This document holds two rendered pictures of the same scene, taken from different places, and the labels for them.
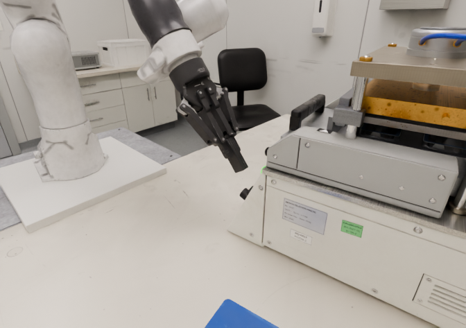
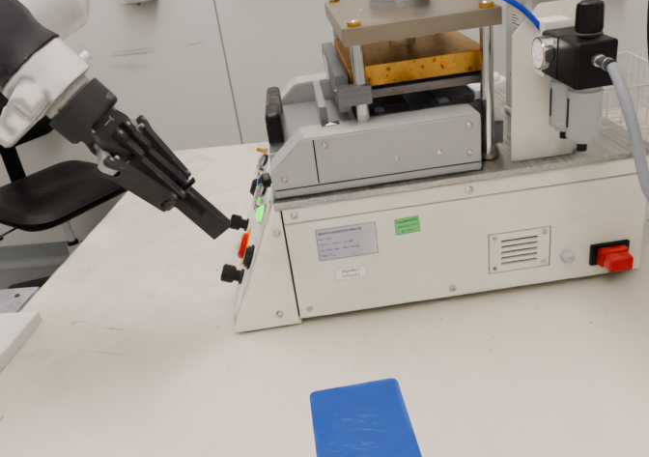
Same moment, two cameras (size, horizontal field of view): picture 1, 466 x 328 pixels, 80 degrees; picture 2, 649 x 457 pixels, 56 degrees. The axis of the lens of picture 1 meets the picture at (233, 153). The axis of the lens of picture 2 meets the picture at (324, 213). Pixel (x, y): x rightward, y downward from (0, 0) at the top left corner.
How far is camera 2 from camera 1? 32 cm
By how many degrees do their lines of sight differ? 31
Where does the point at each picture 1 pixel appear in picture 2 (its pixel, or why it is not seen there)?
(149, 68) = (18, 118)
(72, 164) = not seen: outside the picture
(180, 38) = (60, 53)
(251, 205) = (268, 268)
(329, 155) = (354, 148)
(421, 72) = (414, 25)
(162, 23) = (17, 35)
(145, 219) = (88, 392)
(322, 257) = (385, 284)
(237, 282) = (306, 372)
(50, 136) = not seen: outside the picture
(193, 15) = (40, 12)
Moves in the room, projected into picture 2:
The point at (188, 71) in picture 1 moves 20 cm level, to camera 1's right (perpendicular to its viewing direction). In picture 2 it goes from (93, 102) to (245, 61)
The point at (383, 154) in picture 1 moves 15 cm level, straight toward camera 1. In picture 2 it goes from (410, 123) to (452, 168)
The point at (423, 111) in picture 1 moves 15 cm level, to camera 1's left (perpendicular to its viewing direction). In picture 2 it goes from (423, 66) to (325, 99)
